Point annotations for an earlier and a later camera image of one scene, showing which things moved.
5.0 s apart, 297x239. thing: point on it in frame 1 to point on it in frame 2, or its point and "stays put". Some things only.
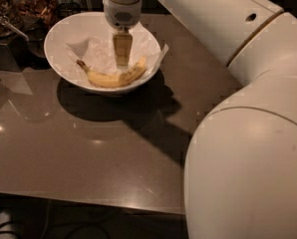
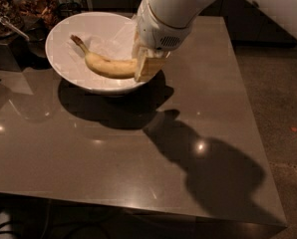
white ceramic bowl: [87, 39] stays put
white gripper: [122, 15] to [154, 31]
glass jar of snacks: [35, 8] stays put
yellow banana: [125, 77] to [122, 69]
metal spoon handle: [4, 21] stays put
